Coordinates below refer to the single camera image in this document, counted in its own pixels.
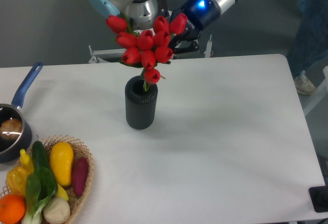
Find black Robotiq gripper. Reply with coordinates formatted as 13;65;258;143
168;0;220;54

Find red tulip bouquet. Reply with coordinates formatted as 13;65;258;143
106;13;188;92

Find dark grey ribbed vase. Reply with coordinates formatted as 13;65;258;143
125;76;158;130

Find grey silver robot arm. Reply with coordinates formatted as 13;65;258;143
89;0;238;54

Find person in blue jeans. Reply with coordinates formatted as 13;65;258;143
286;0;327;95

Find yellow mango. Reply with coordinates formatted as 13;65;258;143
50;141;74;187

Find purple sweet potato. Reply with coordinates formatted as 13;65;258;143
72;157;89;197

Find dark green cucumber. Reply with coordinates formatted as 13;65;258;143
32;140;51;170

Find brown bun in saucepan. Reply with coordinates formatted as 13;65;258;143
1;118;23;140

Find green bok choy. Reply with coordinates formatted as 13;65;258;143
21;167;58;224

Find black device at edge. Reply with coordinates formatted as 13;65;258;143
309;186;327;213

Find beige garlic bulb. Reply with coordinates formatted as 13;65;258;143
43;197;70;224

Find yellow bell pepper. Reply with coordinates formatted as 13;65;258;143
6;166;30;197

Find orange fruit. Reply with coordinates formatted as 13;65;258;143
1;194;26;223

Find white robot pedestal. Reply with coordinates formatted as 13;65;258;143
89;27;213;64

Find white frame at right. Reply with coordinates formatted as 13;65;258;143
303;66;327;116

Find blue handled saucepan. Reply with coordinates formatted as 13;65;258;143
1;62;43;163

